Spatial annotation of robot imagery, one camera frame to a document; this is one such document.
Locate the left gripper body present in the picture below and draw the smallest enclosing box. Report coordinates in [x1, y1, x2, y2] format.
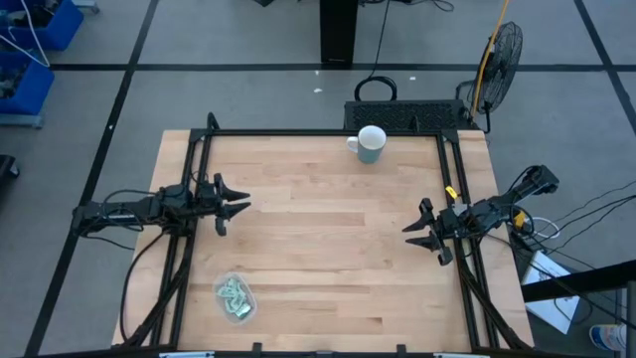
[197, 172, 230, 238]

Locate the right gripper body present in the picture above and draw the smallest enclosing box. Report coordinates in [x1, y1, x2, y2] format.
[419, 197, 471, 268]

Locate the clear plastic bag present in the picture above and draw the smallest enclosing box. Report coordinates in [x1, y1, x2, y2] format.
[212, 271, 258, 326]

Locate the teal ceramic mug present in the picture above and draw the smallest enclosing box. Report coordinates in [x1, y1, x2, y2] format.
[346, 124, 388, 165]

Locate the white paper box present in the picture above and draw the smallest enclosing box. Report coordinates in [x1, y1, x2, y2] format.
[521, 251, 581, 335]

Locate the black bar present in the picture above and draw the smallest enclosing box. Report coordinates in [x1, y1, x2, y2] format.
[521, 259, 636, 303]

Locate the black floor fan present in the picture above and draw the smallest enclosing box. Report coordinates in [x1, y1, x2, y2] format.
[456, 21, 524, 133]

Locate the person's shoe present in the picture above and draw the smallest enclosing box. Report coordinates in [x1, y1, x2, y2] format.
[589, 322, 628, 352]

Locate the blue storage bin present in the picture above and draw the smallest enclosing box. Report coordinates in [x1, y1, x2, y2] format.
[0, 0, 84, 53]
[0, 52, 55, 116]

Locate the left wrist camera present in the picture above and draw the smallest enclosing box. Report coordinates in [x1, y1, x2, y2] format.
[163, 183, 193, 206]

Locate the white cable coil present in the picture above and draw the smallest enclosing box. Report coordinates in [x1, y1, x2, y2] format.
[531, 217, 561, 241]

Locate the black aluminium table frame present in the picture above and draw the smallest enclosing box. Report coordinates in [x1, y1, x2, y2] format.
[111, 112, 536, 358]

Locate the coiled black cable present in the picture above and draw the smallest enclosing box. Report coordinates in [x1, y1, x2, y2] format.
[354, 0, 398, 103]

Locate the yellow cable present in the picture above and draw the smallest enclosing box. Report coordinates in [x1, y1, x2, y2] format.
[469, 0, 512, 120]

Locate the black post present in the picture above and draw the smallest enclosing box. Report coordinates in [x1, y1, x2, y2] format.
[319, 0, 359, 70]

